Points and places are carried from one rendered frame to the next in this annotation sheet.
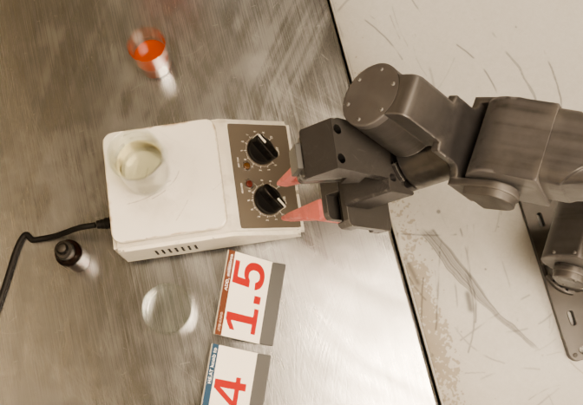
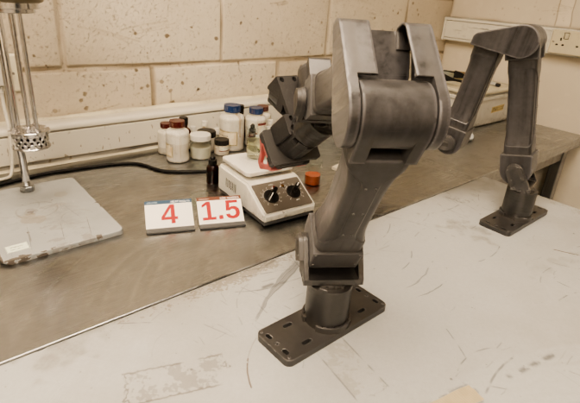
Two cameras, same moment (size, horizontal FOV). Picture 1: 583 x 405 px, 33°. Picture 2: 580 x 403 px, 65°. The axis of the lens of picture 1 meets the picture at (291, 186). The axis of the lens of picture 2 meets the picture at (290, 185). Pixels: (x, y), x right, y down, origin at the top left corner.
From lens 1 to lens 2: 95 cm
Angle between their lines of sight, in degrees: 59
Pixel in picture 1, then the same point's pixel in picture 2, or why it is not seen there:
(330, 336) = (215, 244)
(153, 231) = (232, 161)
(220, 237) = (242, 182)
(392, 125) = (305, 71)
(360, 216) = (269, 139)
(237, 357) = (188, 213)
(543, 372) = (241, 326)
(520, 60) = (430, 273)
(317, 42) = not seen: hidden behind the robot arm
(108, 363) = (169, 195)
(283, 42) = not seen: hidden behind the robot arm
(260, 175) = (281, 192)
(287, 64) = not seen: hidden behind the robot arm
